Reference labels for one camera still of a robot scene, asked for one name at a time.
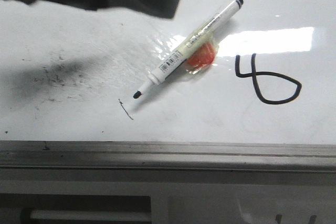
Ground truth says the white whiteboard with aluminium frame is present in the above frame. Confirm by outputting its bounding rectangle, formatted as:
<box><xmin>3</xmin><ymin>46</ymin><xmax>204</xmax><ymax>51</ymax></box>
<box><xmin>1</xmin><ymin>0</ymin><xmax>335</xmax><ymax>172</ymax></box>

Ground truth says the red ball taped to marker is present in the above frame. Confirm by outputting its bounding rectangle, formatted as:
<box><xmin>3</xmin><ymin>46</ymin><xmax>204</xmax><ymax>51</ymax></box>
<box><xmin>186</xmin><ymin>42</ymin><xmax>216</xmax><ymax>68</ymax></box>

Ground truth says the white black whiteboard marker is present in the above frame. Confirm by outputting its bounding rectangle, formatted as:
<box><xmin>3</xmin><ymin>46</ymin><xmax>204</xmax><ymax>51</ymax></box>
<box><xmin>133</xmin><ymin>0</ymin><xmax>244</xmax><ymax>99</ymax></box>

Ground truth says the white plastic tray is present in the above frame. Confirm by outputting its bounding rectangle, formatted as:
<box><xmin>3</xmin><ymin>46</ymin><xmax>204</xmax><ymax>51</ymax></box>
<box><xmin>1</xmin><ymin>180</ymin><xmax>335</xmax><ymax>223</ymax></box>

